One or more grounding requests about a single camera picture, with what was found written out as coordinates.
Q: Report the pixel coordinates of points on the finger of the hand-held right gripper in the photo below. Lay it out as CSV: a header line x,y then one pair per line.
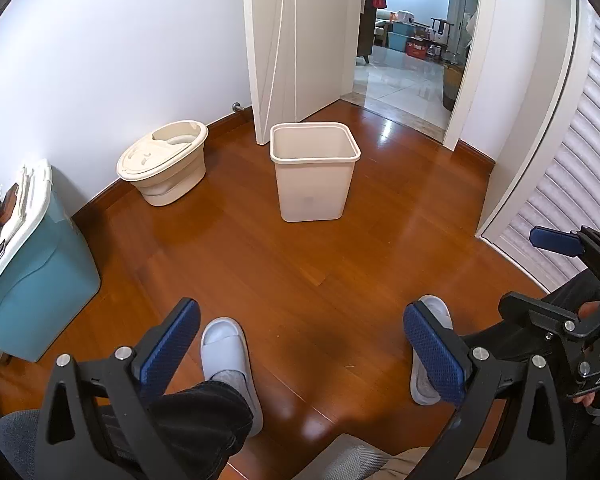
x,y
535,312
555,241

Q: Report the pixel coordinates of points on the person's right hand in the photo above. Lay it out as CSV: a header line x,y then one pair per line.
x,y
591,309

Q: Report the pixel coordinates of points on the blue storage box white lid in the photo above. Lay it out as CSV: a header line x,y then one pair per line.
x,y
45,280

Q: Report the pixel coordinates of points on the beige plastic trash bin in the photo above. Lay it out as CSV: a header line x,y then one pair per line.
x,y
312,180

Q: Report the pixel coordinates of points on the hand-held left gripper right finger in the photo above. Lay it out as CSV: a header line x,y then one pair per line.
x,y
435,355

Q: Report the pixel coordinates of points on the white louvered closet door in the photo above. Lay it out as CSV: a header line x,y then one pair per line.
x,y
565,160

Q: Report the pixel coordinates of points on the red plastic crate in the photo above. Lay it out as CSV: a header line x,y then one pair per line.
x,y
416,48

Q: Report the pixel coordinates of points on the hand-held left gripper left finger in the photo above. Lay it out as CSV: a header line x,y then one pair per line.
x,y
172,335

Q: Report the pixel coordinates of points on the grey chair seat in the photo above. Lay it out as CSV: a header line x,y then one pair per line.
x,y
340,460

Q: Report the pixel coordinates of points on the pale blue slipper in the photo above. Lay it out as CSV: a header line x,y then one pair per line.
x,y
430,310
227,355

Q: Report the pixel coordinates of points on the beige oval bucket with lid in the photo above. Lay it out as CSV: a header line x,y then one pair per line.
x,y
167,160

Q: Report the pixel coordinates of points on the pale blue right slipper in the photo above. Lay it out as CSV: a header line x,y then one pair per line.
x,y
430,310

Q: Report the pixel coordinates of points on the tan cloth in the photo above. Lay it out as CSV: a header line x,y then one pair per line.
x,y
430,465

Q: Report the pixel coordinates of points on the dark wooden cabinet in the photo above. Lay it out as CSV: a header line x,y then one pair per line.
x,y
366,35

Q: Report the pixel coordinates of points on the teal storage crate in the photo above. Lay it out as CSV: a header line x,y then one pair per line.
x,y
400,40

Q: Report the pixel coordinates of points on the person's left leg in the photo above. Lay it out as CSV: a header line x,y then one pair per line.
x,y
200,425

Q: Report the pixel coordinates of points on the dark wooden chair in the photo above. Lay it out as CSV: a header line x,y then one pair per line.
x,y
441,30

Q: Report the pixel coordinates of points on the pale blue left slipper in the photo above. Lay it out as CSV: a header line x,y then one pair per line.
x,y
227,355

